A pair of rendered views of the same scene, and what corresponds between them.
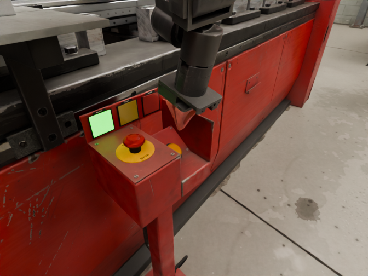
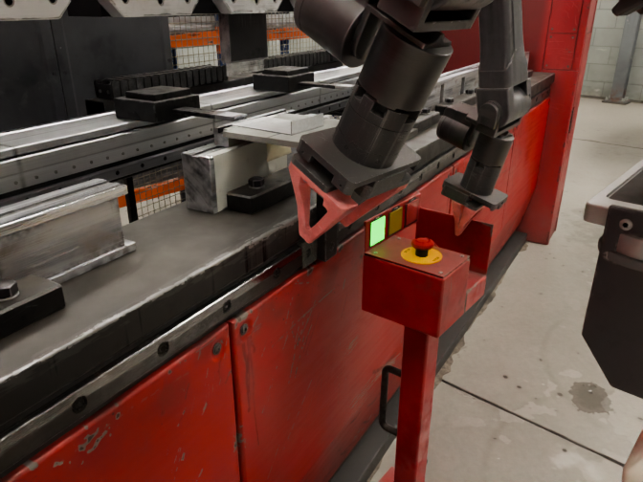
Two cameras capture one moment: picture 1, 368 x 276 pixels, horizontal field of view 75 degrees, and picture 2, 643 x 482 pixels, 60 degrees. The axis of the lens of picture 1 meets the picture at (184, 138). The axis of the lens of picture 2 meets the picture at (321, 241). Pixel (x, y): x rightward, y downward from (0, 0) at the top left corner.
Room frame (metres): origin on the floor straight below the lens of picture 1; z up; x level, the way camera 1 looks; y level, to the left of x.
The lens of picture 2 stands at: (-0.51, 0.37, 1.19)
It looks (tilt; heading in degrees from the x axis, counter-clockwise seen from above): 23 degrees down; 354
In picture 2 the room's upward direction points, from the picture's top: straight up
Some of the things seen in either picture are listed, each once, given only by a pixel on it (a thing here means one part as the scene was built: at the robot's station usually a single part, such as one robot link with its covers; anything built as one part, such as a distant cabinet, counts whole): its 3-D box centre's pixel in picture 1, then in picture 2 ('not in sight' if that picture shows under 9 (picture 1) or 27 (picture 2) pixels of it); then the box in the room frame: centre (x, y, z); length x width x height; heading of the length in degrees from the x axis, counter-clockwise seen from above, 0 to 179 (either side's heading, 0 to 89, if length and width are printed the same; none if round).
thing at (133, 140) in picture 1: (134, 145); (422, 249); (0.36, 0.09, 0.79); 0.04 x 0.04 x 0.04
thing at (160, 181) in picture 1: (152, 150); (428, 260); (0.40, 0.07, 0.75); 0.20 x 0.16 x 0.18; 136
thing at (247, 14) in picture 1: (242, 16); (458, 103); (1.24, -0.27, 0.89); 0.30 x 0.05 x 0.03; 143
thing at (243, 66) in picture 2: not in sight; (244, 43); (0.47, 0.38, 1.13); 0.10 x 0.02 x 0.10; 143
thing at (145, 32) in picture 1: (254, 3); (467, 81); (1.48, -0.38, 0.92); 1.67 x 0.06 x 0.10; 143
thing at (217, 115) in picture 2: not in sight; (186, 106); (0.57, 0.50, 1.01); 0.26 x 0.12 x 0.05; 53
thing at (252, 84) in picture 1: (253, 82); not in sight; (1.19, -0.37, 0.59); 0.15 x 0.02 x 0.07; 143
